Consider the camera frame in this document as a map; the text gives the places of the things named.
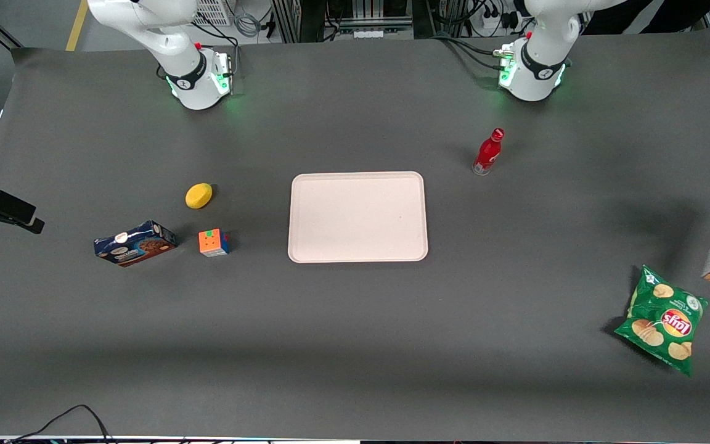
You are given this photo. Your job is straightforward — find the blue cookie box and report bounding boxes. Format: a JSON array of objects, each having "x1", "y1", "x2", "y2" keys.
[{"x1": 93, "y1": 220, "x2": 178, "y2": 268}]

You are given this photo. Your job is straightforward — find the yellow lemon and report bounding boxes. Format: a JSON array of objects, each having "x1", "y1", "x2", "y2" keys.
[{"x1": 185, "y1": 183, "x2": 213, "y2": 210}]

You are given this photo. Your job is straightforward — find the pale pink plastic tray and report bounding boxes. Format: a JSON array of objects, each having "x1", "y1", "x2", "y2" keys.
[{"x1": 287, "y1": 171, "x2": 430, "y2": 264}]

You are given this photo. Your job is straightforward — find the grey coiled cable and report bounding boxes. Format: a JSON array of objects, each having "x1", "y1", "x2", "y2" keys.
[{"x1": 234, "y1": 9, "x2": 264, "y2": 39}]

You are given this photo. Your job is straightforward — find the black metal rack frame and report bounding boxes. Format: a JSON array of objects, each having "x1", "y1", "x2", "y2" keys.
[{"x1": 271, "y1": 0, "x2": 414, "y2": 44}]

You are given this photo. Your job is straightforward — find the orange puzzle cube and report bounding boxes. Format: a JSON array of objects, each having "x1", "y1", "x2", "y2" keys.
[{"x1": 198, "y1": 228, "x2": 231, "y2": 258}]

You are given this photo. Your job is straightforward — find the green chips bag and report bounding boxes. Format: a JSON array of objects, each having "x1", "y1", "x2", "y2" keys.
[{"x1": 614, "y1": 265, "x2": 709, "y2": 377}]

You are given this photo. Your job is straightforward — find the black arm base cables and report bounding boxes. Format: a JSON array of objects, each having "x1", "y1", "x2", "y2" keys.
[{"x1": 432, "y1": 34, "x2": 507, "y2": 70}]

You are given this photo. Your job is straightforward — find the red drink bottle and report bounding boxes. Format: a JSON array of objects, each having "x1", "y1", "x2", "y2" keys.
[{"x1": 472, "y1": 128, "x2": 506, "y2": 176}]

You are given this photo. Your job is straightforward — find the black looping cable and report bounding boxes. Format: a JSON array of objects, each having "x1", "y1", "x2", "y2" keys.
[{"x1": 9, "y1": 404, "x2": 113, "y2": 444}]

